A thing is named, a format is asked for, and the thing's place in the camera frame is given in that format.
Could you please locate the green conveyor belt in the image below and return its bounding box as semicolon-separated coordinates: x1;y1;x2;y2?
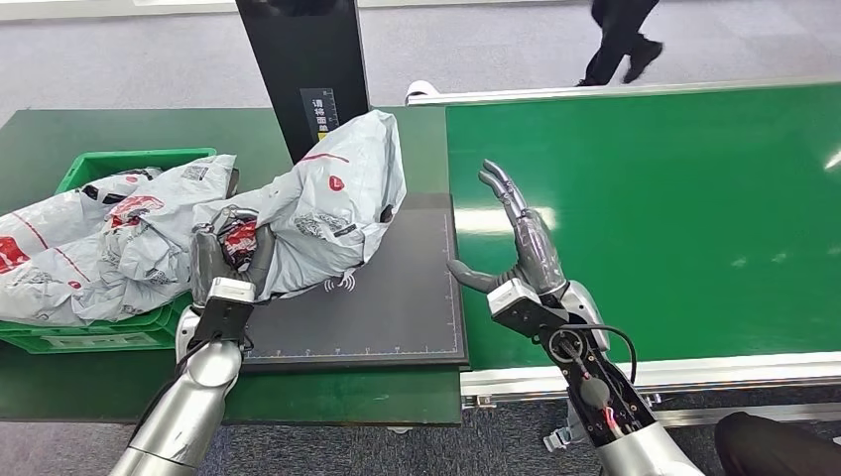
445;83;841;371

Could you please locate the black rounded cover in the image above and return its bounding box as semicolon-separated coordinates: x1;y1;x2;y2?
714;412;841;476

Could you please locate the small metal bracket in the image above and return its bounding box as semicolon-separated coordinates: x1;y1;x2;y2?
542;425;573;454

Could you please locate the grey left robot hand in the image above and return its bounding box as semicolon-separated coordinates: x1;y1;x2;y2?
189;206;278;298

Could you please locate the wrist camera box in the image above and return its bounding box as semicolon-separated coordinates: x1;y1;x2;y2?
190;276;257;349
487;279;570;340

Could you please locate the green plastic crate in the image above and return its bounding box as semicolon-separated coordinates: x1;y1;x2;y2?
0;324;191;356
0;149;228;339

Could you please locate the white mailer with black print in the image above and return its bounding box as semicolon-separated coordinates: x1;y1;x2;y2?
78;167;165;205

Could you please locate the crumpled grey mailer bag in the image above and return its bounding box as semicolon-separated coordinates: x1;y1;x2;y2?
0;233;195;328

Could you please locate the grey mailer package red print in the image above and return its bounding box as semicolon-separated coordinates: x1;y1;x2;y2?
191;109;409;303

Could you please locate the silver conveyor frame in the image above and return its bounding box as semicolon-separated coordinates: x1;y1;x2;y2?
404;75;841;428

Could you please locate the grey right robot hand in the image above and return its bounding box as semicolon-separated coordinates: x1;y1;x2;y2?
446;159;570;297

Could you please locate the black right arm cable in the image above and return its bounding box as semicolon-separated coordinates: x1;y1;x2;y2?
554;322;639;386

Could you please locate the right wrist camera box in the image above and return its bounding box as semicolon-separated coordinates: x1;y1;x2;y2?
487;279;570;340

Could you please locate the grey mailer with QR label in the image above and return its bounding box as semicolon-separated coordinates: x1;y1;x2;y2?
101;155;238;300

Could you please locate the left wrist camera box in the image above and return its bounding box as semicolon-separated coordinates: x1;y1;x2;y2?
190;276;257;349

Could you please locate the person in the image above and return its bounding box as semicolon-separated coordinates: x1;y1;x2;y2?
575;0;664;88

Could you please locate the black inbound scanner machine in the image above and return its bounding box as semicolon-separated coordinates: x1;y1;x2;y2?
235;0;470;375

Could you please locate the grey mailer with red line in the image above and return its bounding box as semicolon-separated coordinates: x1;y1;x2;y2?
0;188;126;278

